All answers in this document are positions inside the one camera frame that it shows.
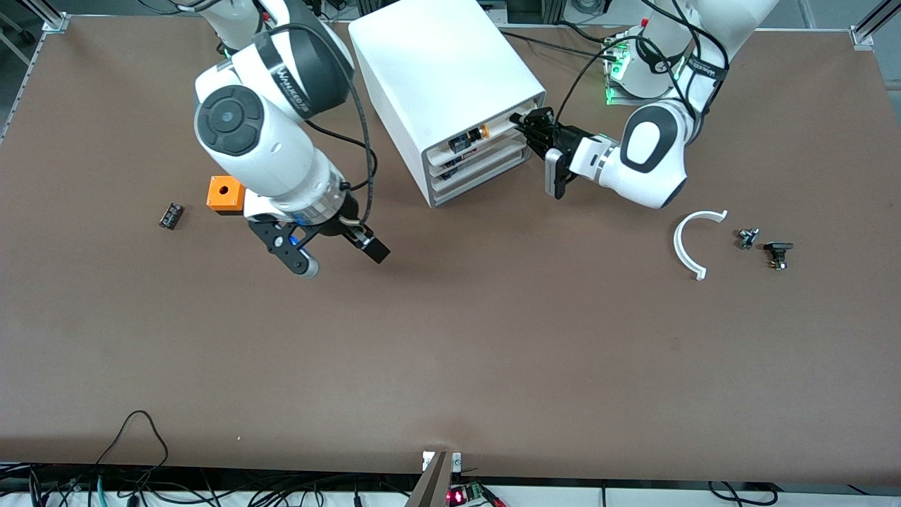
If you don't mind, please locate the thin black looped cable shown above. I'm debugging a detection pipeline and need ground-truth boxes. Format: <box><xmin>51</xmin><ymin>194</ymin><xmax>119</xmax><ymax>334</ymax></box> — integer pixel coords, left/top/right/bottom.
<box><xmin>95</xmin><ymin>411</ymin><xmax>170</xmax><ymax>470</ymax></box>

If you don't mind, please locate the aluminium frame profile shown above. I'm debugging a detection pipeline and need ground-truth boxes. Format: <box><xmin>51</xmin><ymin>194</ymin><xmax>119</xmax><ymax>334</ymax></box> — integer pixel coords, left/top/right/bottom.
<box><xmin>850</xmin><ymin>0</ymin><xmax>901</xmax><ymax>50</ymax></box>
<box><xmin>15</xmin><ymin>0</ymin><xmax>72</xmax><ymax>35</ymax></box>

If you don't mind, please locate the white curved plastic arc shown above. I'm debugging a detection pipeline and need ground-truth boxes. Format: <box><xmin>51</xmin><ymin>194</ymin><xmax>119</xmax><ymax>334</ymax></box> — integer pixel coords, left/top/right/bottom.
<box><xmin>674</xmin><ymin>210</ymin><xmax>729</xmax><ymax>281</ymax></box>

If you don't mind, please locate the white drawer with black part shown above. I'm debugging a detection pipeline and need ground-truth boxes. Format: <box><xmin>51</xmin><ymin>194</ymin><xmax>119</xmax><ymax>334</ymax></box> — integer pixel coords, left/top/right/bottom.
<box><xmin>431</xmin><ymin>144</ymin><xmax>529</xmax><ymax>199</ymax></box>

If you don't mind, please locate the circuit board with red light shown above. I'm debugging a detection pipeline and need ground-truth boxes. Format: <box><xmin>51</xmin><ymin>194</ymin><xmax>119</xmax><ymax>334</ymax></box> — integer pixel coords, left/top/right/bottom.
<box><xmin>447</xmin><ymin>481</ymin><xmax>508</xmax><ymax>507</ymax></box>

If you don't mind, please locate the white drawer cabinet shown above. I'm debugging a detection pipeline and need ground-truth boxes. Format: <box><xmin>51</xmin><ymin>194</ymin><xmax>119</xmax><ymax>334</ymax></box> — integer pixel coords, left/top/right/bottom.
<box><xmin>348</xmin><ymin>0</ymin><xmax>547</xmax><ymax>209</ymax></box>

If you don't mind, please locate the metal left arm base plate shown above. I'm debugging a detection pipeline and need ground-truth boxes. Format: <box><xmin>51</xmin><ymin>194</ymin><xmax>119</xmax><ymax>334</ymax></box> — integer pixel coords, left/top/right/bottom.
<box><xmin>603</xmin><ymin>32</ymin><xmax>681</xmax><ymax>108</ymax></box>

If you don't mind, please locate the grey camera stand post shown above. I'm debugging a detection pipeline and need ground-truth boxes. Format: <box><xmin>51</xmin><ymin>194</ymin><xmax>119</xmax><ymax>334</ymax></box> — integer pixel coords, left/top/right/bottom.
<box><xmin>405</xmin><ymin>451</ymin><xmax>464</xmax><ymax>507</ymax></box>

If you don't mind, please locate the black cable bundle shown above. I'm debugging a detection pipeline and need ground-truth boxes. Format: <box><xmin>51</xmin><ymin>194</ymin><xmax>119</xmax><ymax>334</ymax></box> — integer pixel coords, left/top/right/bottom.
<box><xmin>0</xmin><ymin>461</ymin><xmax>423</xmax><ymax>507</ymax></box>

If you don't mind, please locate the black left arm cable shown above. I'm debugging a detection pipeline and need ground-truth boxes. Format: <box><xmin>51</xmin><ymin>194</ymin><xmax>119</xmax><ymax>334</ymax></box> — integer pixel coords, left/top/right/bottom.
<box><xmin>553</xmin><ymin>0</ymin><xmax>730</xmax><ymax>142</ymax></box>

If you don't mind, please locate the orange button enclosure box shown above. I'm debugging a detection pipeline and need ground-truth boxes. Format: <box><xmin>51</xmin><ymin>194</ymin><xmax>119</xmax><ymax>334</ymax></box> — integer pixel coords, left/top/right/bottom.
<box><xmin>206</xmin><ymin>175</ymin><xmax>246</xmax><ymax>215</ymax></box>

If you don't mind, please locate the black cable behind cabinet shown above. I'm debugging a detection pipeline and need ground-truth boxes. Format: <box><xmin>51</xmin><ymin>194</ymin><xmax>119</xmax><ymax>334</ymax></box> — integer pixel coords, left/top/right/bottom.
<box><xmin>496</xmin><ymin>28</ymin><xmax>615</xmax><ymax>58</ymax></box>

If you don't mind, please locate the black push button with orange cap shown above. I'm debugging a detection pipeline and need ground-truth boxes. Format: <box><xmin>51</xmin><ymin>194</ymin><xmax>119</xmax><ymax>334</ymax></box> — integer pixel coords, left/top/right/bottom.
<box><xmin>448</xmin><ymin>124</ymin><xmax>491</xmax><ymax>154</ymax></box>

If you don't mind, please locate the white drawer with orange button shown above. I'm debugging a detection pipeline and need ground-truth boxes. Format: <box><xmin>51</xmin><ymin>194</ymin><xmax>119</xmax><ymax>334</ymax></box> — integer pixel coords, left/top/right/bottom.
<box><xmin>422</xmin><ymin>99</ymin><xmax>546</xmax><ymax>167</ymax></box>

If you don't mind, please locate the white drawer with red part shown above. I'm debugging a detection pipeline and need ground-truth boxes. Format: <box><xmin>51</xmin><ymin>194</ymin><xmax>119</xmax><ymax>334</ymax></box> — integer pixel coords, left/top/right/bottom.
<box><xmin>428</xmin><ymin>127</ymin><xmax>531</xmax><ymax>182</ymax></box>

